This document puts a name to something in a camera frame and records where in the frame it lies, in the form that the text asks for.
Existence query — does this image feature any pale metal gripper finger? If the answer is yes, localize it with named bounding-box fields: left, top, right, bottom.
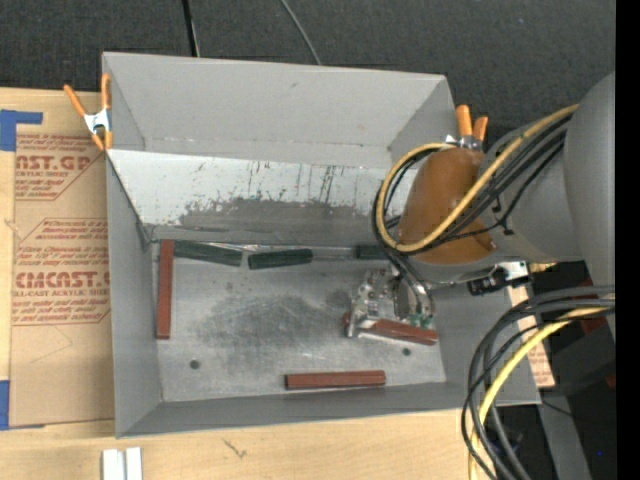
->
left=344, top=305, right=382, bottom=339
left=355, top=280, right=382, bottom=305

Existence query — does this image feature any red-brown flat block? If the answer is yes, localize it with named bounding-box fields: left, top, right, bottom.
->
left=156, top=239, right=176, bottom=341
left=342, top=312, right=440, bottom=347
left=284, top=369, right=388, bottom=391

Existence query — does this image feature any dark green flat block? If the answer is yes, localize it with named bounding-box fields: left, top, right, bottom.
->
left=247, top=248, right=315, bottom=271
left=173, top=239, right=244, bottom=268
left=355, top=243, right=390, bottom=261

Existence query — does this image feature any grey metal bin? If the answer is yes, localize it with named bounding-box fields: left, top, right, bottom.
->
left=101, top=51, right=542, bottom=439

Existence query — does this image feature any brown cardboard board red print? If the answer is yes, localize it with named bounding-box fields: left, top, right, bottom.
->
left=0, top=86, right=117, bottom=430

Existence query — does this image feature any black cylinder on white bracket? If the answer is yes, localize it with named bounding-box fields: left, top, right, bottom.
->
left=467, top=260, right=532, bottom=297

